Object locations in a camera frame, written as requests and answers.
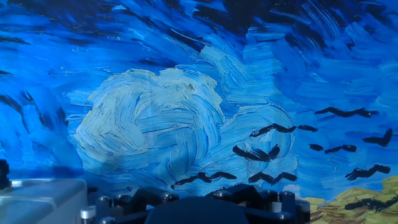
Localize wheatfield painting print cloth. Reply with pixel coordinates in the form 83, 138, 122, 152
0, 0, 398, 224

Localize white plastic drawer cabinet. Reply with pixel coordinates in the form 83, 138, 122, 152
0, 177, 88, 224

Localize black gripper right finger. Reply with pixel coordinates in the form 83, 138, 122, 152
205, 183, 311, 224

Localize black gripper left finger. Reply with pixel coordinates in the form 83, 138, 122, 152
95, 186, 180, 224

